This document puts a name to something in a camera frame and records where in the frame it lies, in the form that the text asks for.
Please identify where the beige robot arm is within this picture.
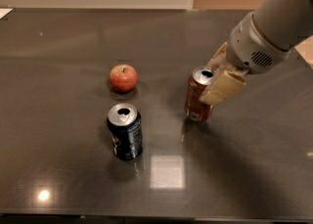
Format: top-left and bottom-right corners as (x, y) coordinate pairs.
(200, 0), (313, 106)

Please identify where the dark blue soda can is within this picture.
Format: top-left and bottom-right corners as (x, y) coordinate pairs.
(107, 103), (143, 160)

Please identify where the red coke can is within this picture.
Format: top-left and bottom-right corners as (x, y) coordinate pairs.
(185, 67), (213, 122)

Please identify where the red apple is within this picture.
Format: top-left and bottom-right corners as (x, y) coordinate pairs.
(110, 65), (138, 93)

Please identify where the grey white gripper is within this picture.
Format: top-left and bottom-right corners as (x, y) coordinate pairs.
(200, 12), (291, 106)

